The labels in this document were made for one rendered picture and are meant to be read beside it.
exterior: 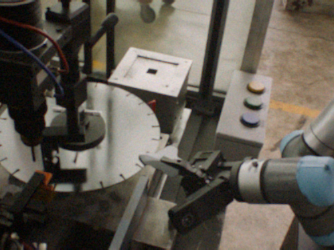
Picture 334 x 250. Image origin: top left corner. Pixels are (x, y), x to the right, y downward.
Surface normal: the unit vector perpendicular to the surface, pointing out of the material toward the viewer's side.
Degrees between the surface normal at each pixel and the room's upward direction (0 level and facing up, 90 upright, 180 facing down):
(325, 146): 82
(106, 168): 0
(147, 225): 0
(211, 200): 59
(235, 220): 0
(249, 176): 50
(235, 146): 90
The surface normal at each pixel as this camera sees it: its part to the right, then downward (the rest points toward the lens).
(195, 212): 0.40, 0.14
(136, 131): 0.08, -0.76
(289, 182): -0.63, -0.07
